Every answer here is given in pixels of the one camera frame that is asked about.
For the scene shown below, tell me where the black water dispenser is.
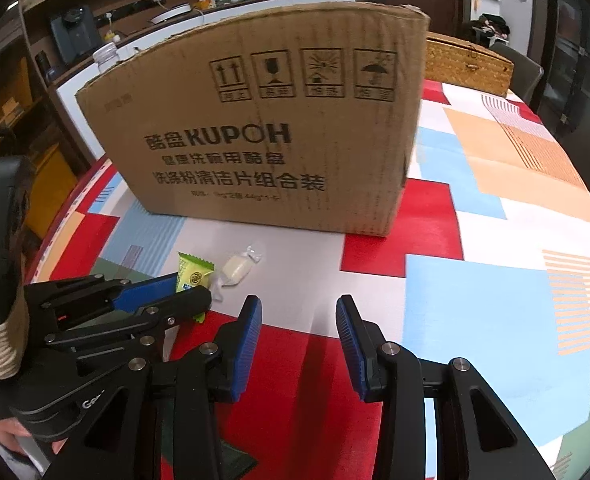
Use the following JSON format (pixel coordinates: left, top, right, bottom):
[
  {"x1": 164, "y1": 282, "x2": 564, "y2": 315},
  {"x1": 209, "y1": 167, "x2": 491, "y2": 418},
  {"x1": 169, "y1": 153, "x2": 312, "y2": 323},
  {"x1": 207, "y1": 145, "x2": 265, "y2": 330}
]
[{"x1": 50, "y1": 6, "x2": 103, "y2": 65}]

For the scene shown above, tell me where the dark dining chair right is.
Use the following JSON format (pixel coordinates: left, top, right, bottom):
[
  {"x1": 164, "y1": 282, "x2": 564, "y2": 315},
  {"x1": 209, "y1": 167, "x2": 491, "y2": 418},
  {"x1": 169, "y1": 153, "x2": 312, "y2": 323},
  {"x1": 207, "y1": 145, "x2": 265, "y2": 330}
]
[{"x1": 490, "y1": 41, "x2": 544, "y2": 105}]

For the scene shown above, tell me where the woven wicker basket box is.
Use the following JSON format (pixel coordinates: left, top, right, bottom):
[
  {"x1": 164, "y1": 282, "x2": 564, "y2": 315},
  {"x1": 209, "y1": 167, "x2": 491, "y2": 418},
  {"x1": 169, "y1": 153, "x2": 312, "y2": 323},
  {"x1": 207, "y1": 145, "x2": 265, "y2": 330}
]
[{"x1": 424, "y1": 32, "x2": 514, "y2": 98}]

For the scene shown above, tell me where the beige sleeve forearm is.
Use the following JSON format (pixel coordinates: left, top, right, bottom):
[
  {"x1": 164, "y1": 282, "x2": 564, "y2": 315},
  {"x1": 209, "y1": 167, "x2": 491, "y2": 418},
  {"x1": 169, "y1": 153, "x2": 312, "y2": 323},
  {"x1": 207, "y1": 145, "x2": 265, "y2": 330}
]
[{"x1": 0, "y1": 286, "x2": 29, "y2": 380}]

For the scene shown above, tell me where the pink drink bottle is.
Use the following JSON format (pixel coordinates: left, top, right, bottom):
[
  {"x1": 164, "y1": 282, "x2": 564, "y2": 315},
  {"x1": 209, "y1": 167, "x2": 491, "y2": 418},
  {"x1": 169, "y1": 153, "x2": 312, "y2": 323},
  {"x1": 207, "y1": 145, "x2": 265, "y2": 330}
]
[{"x1": 93, "y1": 41, "x2": 120, "y2": 74}]

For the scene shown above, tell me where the yellow-green snack packet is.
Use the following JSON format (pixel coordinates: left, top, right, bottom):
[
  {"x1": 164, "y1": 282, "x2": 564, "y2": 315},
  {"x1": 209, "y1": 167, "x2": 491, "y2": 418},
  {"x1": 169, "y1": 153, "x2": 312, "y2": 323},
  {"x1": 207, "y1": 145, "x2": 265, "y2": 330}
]
[{"x1": 175, "y1": 251, "x2": 216, "y2": 324}]

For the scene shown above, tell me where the colourful patchwork tablecloth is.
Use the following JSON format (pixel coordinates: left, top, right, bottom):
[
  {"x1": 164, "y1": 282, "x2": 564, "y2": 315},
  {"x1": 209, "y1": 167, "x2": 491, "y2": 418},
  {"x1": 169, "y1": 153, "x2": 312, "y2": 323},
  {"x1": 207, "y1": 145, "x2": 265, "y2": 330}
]
[{"x1": 29, "y1": 81, "x2": 590, "y2": 479}]

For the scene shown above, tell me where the left hand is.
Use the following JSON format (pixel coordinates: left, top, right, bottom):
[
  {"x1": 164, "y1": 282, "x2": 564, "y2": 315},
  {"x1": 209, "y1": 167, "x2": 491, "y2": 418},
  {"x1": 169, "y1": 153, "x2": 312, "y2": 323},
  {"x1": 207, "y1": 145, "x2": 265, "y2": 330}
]
[{"x1": 0, "y1": 418, "x2": 68, "y2": 458}]

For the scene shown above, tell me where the white wrapped candy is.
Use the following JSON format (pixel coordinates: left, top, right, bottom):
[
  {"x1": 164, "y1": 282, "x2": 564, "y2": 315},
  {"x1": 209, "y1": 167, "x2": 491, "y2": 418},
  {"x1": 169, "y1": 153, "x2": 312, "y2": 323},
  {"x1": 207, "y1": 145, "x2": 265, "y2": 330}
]
[{"x1": 210, "y1": 243, "x2": 265, "y2": 302}]

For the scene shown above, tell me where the brown cardboard box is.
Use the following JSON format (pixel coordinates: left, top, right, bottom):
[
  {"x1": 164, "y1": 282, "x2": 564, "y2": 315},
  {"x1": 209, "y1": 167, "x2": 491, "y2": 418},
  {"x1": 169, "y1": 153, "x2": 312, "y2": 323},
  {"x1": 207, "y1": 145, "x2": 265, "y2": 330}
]
[{"x1": 76, "y1": 2, "x2": 429, "y2": 236}]

